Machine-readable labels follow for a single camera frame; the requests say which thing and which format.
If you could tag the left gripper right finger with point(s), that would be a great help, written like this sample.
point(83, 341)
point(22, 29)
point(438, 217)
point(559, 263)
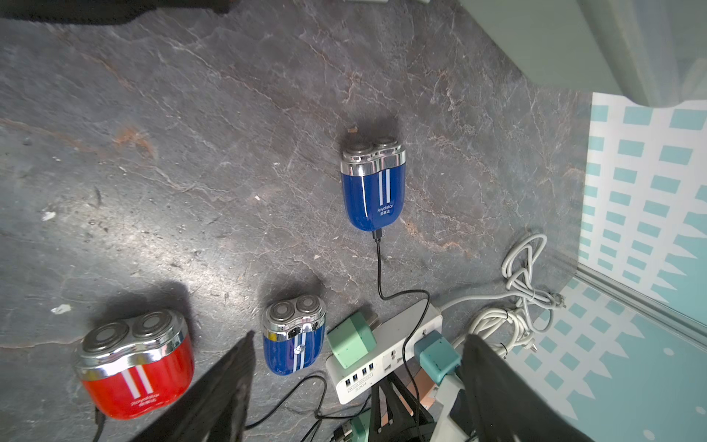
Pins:
point(502, 405)

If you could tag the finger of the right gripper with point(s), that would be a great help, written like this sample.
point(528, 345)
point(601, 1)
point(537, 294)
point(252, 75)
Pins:
point(396, 414)

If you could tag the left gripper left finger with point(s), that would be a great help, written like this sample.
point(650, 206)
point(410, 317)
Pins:
point(216, 407)

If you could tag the green charger adapter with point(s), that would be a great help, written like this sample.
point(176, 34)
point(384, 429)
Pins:
point(436, 356)
point(352, 340)
point(354, 430)

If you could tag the white power strip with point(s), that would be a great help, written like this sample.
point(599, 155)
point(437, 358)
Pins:
point(389, 353)

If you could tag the orange power strip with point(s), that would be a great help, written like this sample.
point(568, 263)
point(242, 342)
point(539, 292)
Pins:
point(418, 386)

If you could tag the clear plastic storage box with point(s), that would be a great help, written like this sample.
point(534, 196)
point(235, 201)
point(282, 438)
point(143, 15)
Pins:
point(651, 52)

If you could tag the orange black screwdriver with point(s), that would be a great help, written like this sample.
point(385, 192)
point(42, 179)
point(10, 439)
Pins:
point(99, 12)

